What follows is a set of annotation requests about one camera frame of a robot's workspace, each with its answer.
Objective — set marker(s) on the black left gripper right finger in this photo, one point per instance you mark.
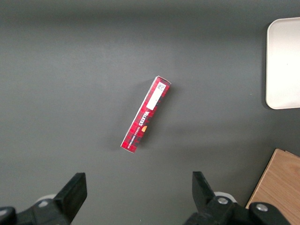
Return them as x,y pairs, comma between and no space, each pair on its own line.
211,204

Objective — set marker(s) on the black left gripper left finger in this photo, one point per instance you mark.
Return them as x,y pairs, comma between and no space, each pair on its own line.
66,201

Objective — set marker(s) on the brown wooden board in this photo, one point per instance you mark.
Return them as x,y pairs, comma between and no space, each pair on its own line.
279,185

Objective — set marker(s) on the red tartan shortbread box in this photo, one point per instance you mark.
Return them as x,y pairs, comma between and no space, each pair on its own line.
145,114

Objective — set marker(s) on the white plastic tray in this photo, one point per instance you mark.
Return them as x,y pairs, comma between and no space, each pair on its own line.
283,63

